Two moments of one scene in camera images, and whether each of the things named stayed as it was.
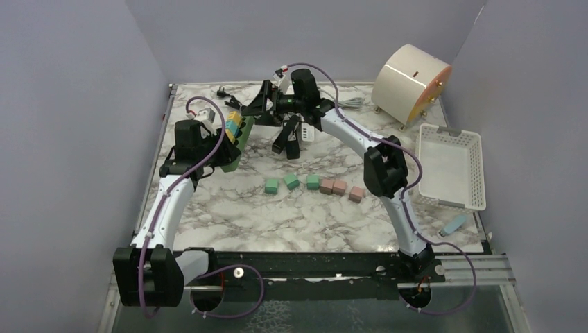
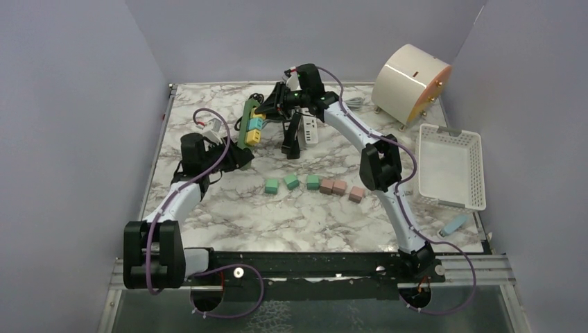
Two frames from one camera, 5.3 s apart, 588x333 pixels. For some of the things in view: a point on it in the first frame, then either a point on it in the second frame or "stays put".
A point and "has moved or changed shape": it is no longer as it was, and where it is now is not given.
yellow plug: (230, 136) has moved or changed shape
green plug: (313, 182) stays put
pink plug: (356, 194) stays put
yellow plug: (234, 115) has moved or changed shape
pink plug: (326, 186) stays put
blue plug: (231, 125) has moved or changed shape
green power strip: (241, 139) stays put
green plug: (272, 186) stays put
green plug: (292, 181) stays put
